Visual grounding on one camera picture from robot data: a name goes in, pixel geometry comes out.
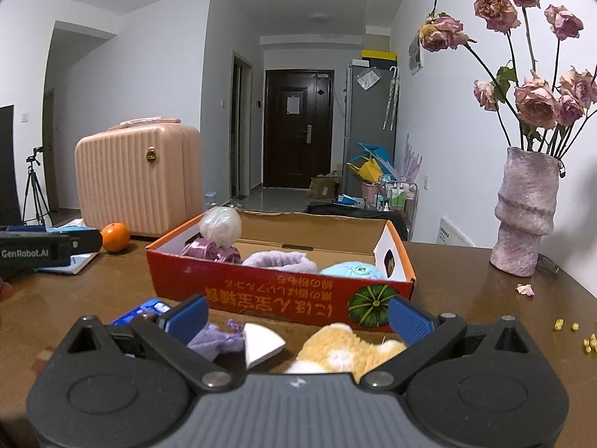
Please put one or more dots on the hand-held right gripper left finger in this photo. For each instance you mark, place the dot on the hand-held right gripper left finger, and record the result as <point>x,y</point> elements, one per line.
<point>189,317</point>

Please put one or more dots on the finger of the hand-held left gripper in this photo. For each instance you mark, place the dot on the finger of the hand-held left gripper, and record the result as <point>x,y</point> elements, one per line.
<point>23,229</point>
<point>86,245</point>

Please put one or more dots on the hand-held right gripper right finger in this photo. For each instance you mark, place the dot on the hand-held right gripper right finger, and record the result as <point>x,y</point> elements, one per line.
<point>408,319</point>

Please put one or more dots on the purple knit bow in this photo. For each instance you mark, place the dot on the purple knit bow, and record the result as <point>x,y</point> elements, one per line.
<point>214,338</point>

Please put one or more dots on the pink satin scrunchie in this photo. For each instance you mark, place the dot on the pink satin scrunchie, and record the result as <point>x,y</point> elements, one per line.
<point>205,249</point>

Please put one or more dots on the light blue plush toy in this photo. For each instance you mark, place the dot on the light blue plush toy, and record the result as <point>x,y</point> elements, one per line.
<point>350,270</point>

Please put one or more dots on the yellow white plush toy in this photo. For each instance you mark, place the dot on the yellow white plush toy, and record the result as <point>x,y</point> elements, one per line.
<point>336,347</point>

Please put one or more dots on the orange cardboard box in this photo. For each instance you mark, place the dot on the orange cardboard box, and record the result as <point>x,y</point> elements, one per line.
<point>280,301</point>

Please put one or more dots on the iridescent bath ball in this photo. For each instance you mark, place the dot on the iridescent bath ball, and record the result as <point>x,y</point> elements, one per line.
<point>219,226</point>

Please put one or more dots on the fluffy purple headband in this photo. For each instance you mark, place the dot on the fluffy purple headband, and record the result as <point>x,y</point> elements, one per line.
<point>280,261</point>

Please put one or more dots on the person's left hand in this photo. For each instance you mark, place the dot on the person's left hand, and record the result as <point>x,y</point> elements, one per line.
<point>4,291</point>

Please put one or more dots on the blue tissue pack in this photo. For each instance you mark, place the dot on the blue tissue pack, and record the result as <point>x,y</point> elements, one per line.
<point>77,261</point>

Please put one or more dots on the orange fruit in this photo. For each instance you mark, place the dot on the orange fruit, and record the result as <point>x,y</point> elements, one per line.
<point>115,238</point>

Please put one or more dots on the small blue packet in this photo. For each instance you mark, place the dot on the small blue packet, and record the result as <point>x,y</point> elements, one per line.
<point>140,310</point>

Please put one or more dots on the pink ribbed suitcase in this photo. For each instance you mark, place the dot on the pink ribbed suitcase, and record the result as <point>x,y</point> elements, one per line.
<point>140,182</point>

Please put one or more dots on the pet water dispenser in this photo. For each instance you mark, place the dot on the pet water dispenser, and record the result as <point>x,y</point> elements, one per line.
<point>211,200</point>

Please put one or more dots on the fallen pink petal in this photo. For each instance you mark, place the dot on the fallen pink petal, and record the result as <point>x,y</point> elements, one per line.
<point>524,290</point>

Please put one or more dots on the trolley with bottles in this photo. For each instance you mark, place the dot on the trolley with bottles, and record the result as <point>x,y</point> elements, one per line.
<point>396,196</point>

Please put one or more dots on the pink bin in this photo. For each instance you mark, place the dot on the pink bin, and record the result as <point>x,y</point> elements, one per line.
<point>369,193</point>

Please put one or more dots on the blue white package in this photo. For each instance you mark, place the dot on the blue white package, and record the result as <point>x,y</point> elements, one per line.
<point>350,199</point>

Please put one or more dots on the scattered yellow crumbs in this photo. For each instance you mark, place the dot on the scattered yellow crumbs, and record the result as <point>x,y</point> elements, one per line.
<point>558,323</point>

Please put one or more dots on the yellow bag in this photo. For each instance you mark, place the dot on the yellow bag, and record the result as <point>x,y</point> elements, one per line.
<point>366,171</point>

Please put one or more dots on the brown cardboard box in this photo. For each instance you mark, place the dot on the brown cardboard box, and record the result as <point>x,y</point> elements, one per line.
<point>324,186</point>

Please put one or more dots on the mauve textured vase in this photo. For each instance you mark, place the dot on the mauve textured vase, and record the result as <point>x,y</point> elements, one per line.
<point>524,210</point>

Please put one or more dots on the purple feather decoration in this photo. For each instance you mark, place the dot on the purple feather decoration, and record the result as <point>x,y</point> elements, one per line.
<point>413,158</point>

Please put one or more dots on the blue folded item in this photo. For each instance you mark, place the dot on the blue folded item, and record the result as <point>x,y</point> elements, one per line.
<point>378,154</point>

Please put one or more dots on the dark wooden entrance door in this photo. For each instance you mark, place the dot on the dark wooden entrance door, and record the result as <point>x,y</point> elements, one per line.
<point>280,149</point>

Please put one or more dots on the grey refrigerator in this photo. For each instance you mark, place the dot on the grey refrigerator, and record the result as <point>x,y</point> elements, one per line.
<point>368,126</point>

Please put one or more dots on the folded white umbrella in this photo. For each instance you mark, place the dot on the folded white umbrella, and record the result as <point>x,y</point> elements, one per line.
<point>392,98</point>

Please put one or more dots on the white paper notice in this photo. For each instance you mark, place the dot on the white paper notice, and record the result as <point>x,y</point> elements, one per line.
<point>293,104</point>

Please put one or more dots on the clear plastic bag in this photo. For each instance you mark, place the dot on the clear plastic bag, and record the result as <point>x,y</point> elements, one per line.
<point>368,79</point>

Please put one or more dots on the bunch of dried pink roses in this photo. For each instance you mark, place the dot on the bunch of dried pink roses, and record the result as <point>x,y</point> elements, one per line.
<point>536,98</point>

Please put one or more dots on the yellow black box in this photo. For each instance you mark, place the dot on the yellow black box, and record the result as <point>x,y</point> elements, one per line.
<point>378,54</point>

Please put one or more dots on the round ceiling light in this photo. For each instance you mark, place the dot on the round ceiling light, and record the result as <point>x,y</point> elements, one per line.
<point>321,17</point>

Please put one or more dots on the black camera tripod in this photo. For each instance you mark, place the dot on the black camera tripod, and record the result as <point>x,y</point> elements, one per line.
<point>32,156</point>

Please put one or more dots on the white wall box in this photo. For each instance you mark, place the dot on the white wall box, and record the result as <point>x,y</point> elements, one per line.
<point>454,232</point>

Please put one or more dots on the interior door frame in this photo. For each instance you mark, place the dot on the interior door frame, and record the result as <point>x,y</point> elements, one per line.
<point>242,126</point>

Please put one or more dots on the white wall electrical panel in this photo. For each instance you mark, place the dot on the white wall electrical panel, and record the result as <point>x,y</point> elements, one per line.
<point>415,58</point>

